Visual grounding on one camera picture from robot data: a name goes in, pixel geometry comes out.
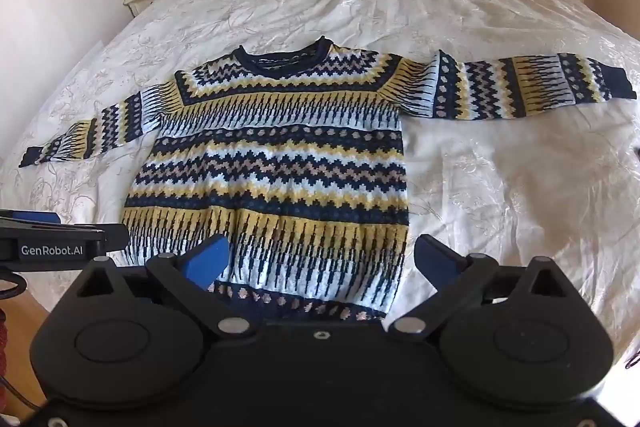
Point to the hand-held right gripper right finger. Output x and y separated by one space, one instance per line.
437 259

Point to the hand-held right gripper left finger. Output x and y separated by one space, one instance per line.
207 264

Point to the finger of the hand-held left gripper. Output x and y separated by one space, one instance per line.
35 217
117 236

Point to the navy yellow patterned knit sweater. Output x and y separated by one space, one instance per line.
280 167

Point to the dark red clothing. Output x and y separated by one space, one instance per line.
3 342

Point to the cream embroidered bedspread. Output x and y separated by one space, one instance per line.
350 7

